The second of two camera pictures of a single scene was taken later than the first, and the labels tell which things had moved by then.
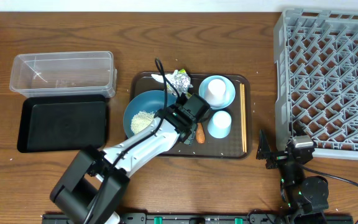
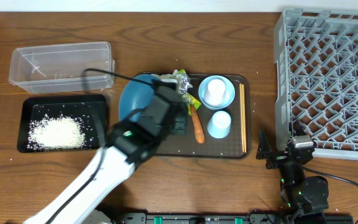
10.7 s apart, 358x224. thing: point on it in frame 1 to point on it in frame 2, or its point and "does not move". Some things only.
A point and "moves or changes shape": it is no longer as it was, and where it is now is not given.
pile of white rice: (141, 120) moves or changes shape
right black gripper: (265, 152) does not move
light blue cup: (219, 126) does not move
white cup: (215, 94) does not move
